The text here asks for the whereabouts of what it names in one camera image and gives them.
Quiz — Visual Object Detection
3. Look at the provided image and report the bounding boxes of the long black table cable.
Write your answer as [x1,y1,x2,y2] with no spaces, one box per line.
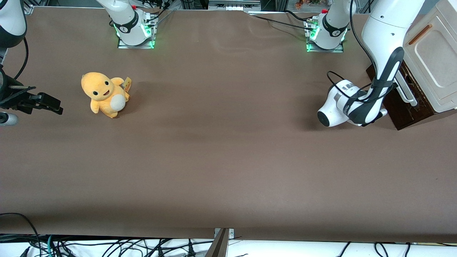
[250,14,316,32]

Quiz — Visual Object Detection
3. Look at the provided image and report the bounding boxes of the dark wood drawer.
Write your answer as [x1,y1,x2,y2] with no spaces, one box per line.
[391,59,434,112]

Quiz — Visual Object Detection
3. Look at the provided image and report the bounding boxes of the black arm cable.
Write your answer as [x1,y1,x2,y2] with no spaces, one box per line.
[14,37,29,80]
[327,0,395,104]

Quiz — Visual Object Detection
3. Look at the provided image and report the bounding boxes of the short black table cable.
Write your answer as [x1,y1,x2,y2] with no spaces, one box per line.
[284,10,315,24]

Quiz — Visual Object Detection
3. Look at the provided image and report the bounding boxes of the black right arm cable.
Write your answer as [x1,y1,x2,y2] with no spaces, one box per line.
[14,37,29,80]

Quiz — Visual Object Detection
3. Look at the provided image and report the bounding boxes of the silver metal box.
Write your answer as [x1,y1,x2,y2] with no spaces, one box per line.
[208,0,262,11]

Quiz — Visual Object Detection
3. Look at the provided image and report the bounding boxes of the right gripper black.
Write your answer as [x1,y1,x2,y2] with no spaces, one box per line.
[0,85,64,115]

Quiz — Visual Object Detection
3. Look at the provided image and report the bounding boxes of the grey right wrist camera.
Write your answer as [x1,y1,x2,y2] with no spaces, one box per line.
[0,112,18,126]

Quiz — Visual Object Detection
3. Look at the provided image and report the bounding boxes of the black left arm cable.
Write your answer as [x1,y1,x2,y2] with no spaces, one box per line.
[327,0,395,104]

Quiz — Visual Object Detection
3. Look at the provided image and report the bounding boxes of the black looped cable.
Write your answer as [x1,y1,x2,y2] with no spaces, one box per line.
[0,213,41,257]

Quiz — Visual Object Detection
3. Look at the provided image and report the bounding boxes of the white drawer cabinet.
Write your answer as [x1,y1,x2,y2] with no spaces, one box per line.
[403,0,457,113]

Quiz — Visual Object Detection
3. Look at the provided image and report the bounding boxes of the brown table mat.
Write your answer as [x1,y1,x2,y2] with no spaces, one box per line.
[0,6,457,244]

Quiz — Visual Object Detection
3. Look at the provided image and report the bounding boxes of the yellow plush toy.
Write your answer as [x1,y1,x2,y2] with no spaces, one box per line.
[81,72,132,119]

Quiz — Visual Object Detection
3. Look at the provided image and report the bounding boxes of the black cable tangle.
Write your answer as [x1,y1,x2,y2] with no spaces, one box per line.
[54,237,215,257]

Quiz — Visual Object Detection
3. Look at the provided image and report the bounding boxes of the orange bar on cabinet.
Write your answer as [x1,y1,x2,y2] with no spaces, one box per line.
[408,24,433,46]

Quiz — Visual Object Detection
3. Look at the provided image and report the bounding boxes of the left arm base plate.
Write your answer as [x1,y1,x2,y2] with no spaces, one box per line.
[305,20,345,53]

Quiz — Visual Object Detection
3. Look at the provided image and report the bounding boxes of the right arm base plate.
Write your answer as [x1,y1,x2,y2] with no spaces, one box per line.
[117,21,156,49]

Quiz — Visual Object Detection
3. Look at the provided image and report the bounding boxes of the white drawer handle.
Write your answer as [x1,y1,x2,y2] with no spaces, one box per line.
[395,76,418,107]

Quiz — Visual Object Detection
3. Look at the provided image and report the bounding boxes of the dark slanted pole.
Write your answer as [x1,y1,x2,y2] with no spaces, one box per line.
[205,228,230,257]

